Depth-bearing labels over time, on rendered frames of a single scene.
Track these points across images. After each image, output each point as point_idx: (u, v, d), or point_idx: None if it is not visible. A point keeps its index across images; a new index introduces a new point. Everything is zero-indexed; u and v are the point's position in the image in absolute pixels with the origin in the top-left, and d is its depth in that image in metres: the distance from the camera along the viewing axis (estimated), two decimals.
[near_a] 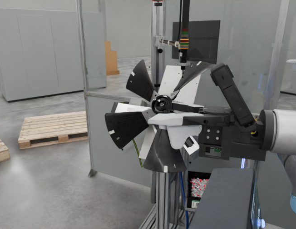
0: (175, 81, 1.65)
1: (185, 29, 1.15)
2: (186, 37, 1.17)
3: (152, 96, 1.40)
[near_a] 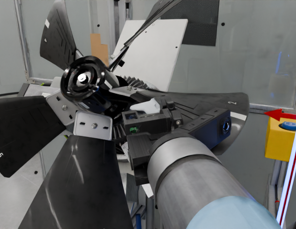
0: (138, 46, 0.90)
1: None
2: None
3: None
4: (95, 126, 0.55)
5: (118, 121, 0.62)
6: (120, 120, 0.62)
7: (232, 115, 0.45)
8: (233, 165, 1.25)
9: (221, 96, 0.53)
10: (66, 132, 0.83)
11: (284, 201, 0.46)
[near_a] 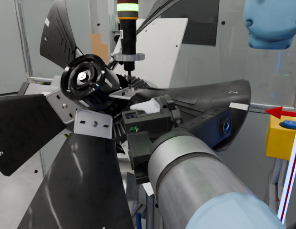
0: (138, 45, 0.90)
1: None
2: None
3: None
4: (96, 124, 0.55)
5: (118, 120, 0.62)
6: (120, 119, 0.62)
7: (234, 106, 0.44)
8: (233, 164, 1.24)
9: (222, 86, 0.52)
10: (66, 131, 0.83)
11: (284, 199, 0.46)
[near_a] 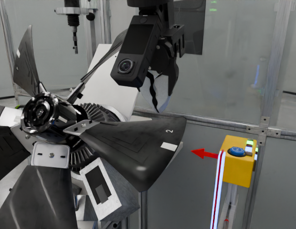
0: (107, 70, 0.96)
1: None
2: None
3: None
4: (52, 156, 0.61)
5: (77, 149, 0.68)
6: (79, 147, 0.68)
7: (164, 146, 0.50)
8: (206, 176, 1.31)
9: (163, 123, 0.58)
10: None
11: (211, 227, 0.52)
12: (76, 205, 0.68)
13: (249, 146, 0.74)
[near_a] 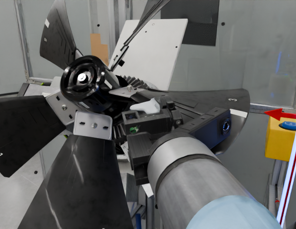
0: (138, 46, 0.90)
1: None
2: None
3: None
4: (63, 109, 0.60)
5: None
6: None
7: None
8: (233, 164, 1.25)
9: (118, 217, 0.49)
10: (66, 132, 0.83)
11: (284, 201, 0.46)
12: None
13: None
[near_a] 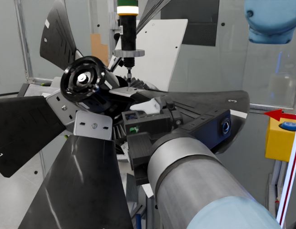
0: (138, 46, 0.90)
1: None
2: None
3: None
4: (63, 109, 0.60)
5: None
6: None
7: None
8: (233, 165, 1.25)
9: (118, 217, 0.49)
10: (66, 132, 0.83)
11: (284, 201, 0.46)
12: None
13: None
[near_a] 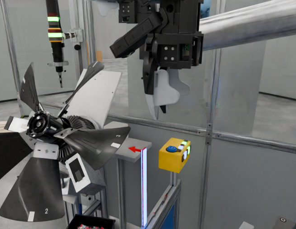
0: (89, 89, 1.30)
1: (50, 13, 0.80)
2: (55, 26, 0.82)
3: None
4: (30, 140, 1.01)
5: None
6: None
7: (30, 214, 0.86)
8: None
9: (56, 203, 0.89)
10: None
11: (142, 194, 0.87)
12: (62, 184, 1.02)
13: (182, 145, 1.09)
